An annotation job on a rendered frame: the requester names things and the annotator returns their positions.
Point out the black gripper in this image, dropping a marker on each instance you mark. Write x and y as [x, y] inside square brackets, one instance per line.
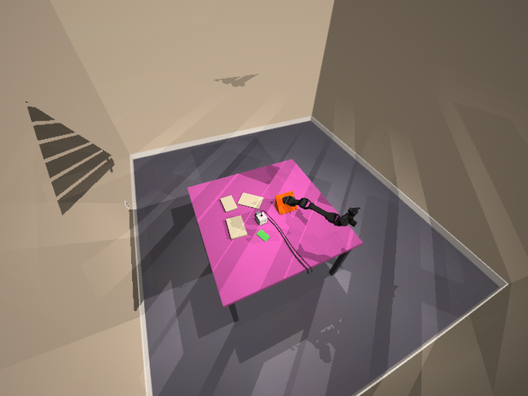
[351, 213]

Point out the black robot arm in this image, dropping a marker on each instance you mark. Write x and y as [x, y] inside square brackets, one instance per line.
[331, 217]

